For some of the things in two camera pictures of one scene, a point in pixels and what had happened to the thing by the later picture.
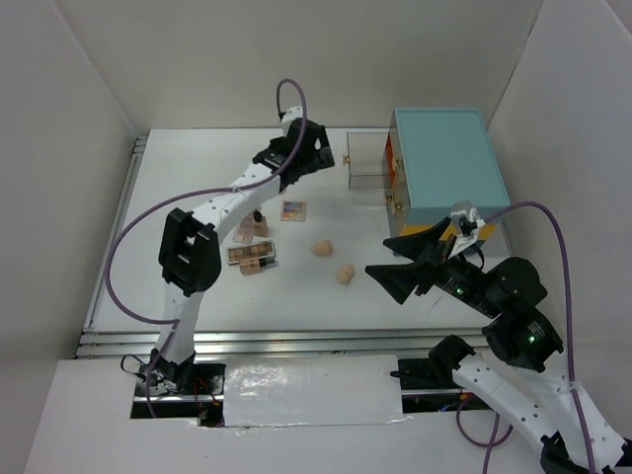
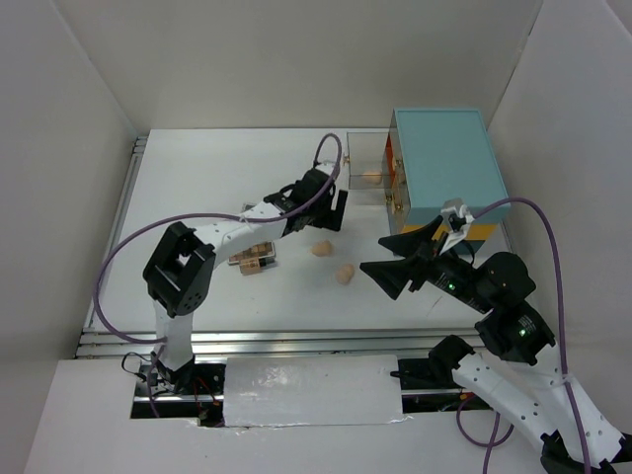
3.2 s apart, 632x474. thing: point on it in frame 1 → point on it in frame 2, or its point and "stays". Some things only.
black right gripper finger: x=419 y=245 stays
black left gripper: x=320 y=157 → x=331 y=218
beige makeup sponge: x=323 y=248 stays
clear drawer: x=365 y=152 stays
